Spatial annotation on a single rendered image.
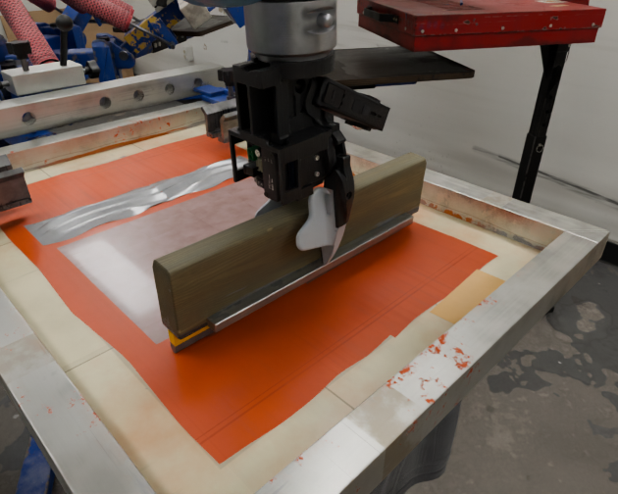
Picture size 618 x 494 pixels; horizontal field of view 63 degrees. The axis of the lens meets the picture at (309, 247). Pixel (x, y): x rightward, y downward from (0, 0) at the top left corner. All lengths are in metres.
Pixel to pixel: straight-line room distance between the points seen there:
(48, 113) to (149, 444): 0.71
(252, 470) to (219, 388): 0.09
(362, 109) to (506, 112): 2.16
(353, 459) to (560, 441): 1.44
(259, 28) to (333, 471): 0.32
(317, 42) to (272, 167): 0.11
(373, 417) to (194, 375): 0.17
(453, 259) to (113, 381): 0.39
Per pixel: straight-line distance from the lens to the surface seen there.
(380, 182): 0.57
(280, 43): 0.42
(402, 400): 0.40
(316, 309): 0.53
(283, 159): 0.42
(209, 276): 0.45
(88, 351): 0.52
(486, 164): 2.75
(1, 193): 0.76
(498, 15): 1.55
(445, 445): 0.87
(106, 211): 0.75
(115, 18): 1.44
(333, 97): 0.46
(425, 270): 0.60
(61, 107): 1.02
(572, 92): 2.51
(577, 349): 2.11
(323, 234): 0.50
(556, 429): 1.80
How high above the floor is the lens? 1.29
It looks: 32 degrees down
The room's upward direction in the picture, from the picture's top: straight up
